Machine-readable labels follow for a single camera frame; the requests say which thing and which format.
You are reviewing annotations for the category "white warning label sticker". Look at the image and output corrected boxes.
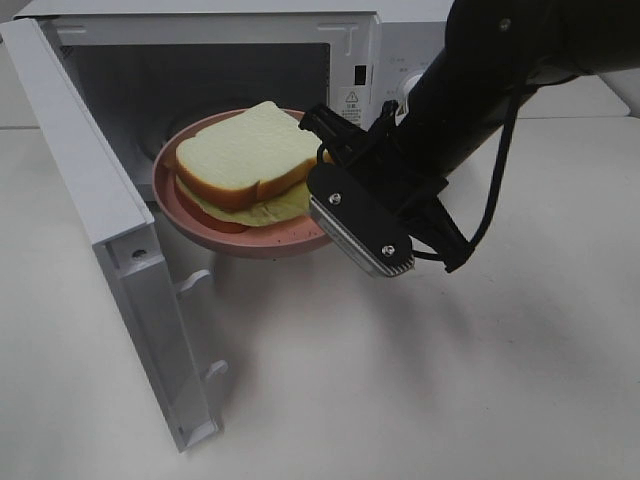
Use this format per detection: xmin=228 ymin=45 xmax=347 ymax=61
xmin=337 ymin=86 xmax=370 ymax=129

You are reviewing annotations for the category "white bread slice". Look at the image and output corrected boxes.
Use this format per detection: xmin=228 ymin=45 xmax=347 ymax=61
xmin=174 ymin=101 xmax=321 ymax=211

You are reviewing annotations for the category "white microwave oven body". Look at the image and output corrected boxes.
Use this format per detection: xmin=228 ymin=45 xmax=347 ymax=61
xmin=6 ymin=1 xmax=451 ymax=200

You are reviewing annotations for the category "upper white power knob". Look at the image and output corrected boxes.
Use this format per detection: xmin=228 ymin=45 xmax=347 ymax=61
xmin=399 ymin=73 xmax=422 ymax=97

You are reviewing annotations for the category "red tomato slice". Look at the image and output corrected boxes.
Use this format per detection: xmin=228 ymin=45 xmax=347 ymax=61
xmin=174 ymin=175 xmax=249 ymax=234

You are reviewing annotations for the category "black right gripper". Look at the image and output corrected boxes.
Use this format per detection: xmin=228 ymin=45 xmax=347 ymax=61
xmin=298 ymin=104 xmax=475 ymax=273

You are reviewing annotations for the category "pink round plate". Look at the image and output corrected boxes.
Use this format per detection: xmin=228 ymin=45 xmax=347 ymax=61
xmin=152 ymin=109 xmax=331 ymax=259

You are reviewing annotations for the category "white microwave door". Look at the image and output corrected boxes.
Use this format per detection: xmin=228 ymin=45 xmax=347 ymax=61
xmin=1 ymin=18 xmax=226 ymax=451

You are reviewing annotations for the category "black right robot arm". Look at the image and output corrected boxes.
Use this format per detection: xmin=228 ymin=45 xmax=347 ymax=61
xmin=299 ymin=1 xmax=639 ymax=277

